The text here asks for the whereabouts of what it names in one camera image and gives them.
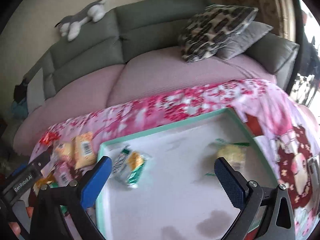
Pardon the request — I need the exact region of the beige biscuit packet with barcode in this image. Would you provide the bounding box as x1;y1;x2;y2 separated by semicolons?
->
73;132;97;170

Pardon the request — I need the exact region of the white green cracker packet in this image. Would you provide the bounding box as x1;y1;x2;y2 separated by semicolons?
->
112;147;151;189

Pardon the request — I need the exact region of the person's left hand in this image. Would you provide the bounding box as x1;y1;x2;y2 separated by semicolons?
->
8;222;21;236

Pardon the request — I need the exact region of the yellow orange snack packet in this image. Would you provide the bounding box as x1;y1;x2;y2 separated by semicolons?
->
34;172;56;189

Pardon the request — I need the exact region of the pink snack packet with barcode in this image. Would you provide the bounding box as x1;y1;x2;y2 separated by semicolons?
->
54;162;73;187

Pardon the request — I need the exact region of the red triangular candy packet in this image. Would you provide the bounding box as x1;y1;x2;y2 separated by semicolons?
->
39;131;61;147

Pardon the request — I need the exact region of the round bun in clear wrapper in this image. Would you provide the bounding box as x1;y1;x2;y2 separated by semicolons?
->
52;141;74;167

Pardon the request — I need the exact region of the yellow cake in clear wrapper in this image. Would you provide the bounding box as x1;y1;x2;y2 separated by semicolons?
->
203;138;250;176

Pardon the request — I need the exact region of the teal black clothes pile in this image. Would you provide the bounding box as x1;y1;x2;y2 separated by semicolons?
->
10;79;28;120

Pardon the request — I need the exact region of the light grey cushion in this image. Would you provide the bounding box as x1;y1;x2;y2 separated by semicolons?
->
27;68;45;114

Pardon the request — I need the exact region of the white tray with teal rim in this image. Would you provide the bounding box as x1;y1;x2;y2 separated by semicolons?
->
95;108;277;239

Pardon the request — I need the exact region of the pink floral cartoon blanket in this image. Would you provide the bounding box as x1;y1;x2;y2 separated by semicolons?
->
31;79;319;239

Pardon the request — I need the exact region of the pink sofa seat cover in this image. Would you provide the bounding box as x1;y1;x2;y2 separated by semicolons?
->
13;47;276;155

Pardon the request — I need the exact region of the grey white plush dog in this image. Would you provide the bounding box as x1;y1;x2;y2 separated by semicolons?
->
55;0;106;42

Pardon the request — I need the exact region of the leopard print pillow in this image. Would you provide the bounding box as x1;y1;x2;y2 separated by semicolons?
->
178;4;259;63

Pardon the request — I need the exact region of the grey pillow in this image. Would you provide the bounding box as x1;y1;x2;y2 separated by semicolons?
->
215;21;273;61

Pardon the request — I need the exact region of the grey sofa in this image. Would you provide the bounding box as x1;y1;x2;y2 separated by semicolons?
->
23;0;299;98

